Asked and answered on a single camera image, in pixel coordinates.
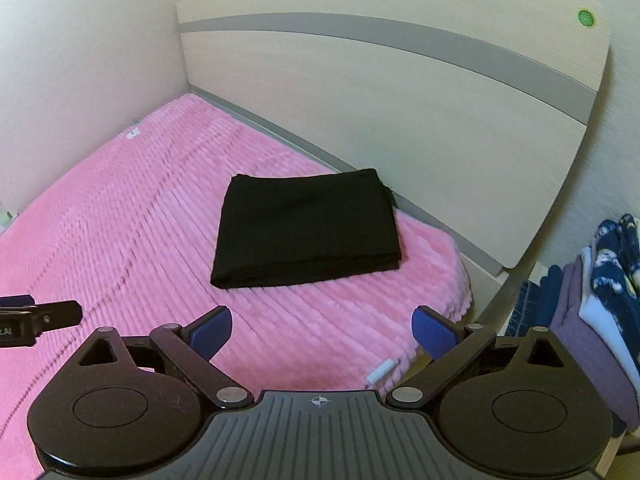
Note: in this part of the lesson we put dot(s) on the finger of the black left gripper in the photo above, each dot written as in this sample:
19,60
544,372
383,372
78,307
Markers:
22,321

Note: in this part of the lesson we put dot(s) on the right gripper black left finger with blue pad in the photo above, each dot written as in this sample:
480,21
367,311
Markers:
189,349

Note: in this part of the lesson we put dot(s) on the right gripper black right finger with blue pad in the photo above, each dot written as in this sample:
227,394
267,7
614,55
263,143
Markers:
453,350

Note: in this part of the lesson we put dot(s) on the black garment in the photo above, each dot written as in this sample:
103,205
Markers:
290,231

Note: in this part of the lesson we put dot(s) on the blue folded jeans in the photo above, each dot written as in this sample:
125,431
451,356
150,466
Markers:
535,304

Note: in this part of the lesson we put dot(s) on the white folded cloth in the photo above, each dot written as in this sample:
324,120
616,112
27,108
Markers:
593,313

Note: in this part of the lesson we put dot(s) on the purple folded cloth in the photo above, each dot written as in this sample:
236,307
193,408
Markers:
590,352

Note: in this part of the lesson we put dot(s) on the dark blue patterned cloth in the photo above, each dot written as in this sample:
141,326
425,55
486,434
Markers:
615,271

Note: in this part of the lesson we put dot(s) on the beige wooden headboard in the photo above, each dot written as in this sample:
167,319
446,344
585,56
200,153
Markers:
471,111

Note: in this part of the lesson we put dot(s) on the green round sticker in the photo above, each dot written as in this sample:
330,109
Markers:
586,18

